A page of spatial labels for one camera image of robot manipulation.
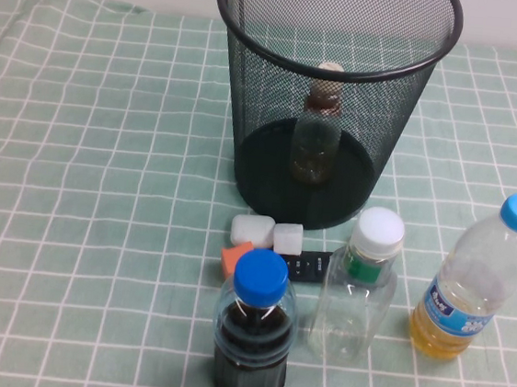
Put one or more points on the white rounded case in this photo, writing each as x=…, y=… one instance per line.
x=250, y=229

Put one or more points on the orange cube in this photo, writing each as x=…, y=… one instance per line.
x=233, y=258

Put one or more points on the dark liquid bottle blue cap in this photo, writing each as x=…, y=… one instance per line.
x=250, y=363

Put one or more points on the black mesh wastebasket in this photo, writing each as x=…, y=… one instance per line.
x=271, y=112

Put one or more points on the green checked tablecloth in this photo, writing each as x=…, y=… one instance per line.
x=56, y=181

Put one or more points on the black remote control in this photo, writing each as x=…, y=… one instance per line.
x=299, y=268

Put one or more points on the clear bottle white cap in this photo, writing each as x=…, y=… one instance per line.
x=379, y=229

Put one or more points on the white cube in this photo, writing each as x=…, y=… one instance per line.
x=287, y=239

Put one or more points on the yellow liquid bottle light-blue cap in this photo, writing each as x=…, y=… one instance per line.
x=437, y=337

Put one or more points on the small bottle beige cap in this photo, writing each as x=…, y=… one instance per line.
x=311, y=157

